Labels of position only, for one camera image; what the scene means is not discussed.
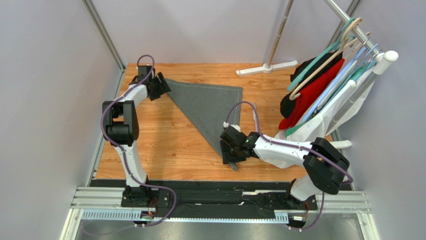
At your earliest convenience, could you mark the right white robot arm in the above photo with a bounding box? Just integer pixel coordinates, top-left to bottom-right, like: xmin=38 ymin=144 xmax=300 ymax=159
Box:
xmin=219 ymin=125 xmax=351 ymax=202

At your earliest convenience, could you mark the teal hanger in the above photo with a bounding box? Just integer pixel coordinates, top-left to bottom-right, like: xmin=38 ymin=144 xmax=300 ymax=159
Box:
xmin=287 ymin=17 xmax=356 ymax=93

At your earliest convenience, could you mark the light blue hanger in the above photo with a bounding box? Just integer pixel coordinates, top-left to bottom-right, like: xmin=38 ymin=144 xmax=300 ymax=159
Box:
xmin=300 ymin=46 xmax=367 ymax=123

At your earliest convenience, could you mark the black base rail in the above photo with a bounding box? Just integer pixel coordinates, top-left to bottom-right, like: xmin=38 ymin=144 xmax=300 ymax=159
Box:
xmin=121 ymin=180 xmax=318 ymax=220

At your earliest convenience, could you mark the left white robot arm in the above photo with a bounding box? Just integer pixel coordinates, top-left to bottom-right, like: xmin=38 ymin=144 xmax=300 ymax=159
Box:
xmin=101 ymin=65 xmax=171 ymax=208

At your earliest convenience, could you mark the black garment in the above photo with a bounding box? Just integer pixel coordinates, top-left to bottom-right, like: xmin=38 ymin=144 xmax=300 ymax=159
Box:
xmin=280 ymin=52 xmax=343 ymax=119

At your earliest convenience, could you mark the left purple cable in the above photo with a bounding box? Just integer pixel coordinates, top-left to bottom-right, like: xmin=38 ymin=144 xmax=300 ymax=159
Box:
xmin=100 ymin=54 xmax=179 ymax=229

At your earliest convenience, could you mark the knife with pink handle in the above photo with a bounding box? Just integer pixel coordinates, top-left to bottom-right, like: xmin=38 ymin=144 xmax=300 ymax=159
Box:
xmin=252 ymin=102 xmax=258 ymax=131

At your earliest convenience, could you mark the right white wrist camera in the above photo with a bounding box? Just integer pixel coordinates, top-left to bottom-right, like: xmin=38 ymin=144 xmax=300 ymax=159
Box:
xmin=223 ymin=121 xmax=241 ymax=132

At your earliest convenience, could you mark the wooden hanger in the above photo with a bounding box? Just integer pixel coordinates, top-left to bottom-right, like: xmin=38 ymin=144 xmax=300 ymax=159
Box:
xmin=287 ymin=17 xmax=363 ymax=100

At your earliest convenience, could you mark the white garment with green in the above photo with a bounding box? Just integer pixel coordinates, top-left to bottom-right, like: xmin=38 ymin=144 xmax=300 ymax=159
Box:
xmin=274 ymin=59 xmax=377 ymax=169

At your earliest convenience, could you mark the grey felt napkin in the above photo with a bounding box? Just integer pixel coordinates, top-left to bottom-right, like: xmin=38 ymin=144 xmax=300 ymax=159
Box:
xmin=166 ymin=78 xmax=243 ymax=158

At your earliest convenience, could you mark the white clothes rack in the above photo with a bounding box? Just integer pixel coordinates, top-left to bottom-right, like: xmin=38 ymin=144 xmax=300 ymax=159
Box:
xmin=235 ymin=0 xmax=399 ymax=150

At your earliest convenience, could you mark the red garment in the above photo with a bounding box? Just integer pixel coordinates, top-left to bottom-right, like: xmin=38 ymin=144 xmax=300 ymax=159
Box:
xmin=278 ymin=58 xmax=345 ymax=130

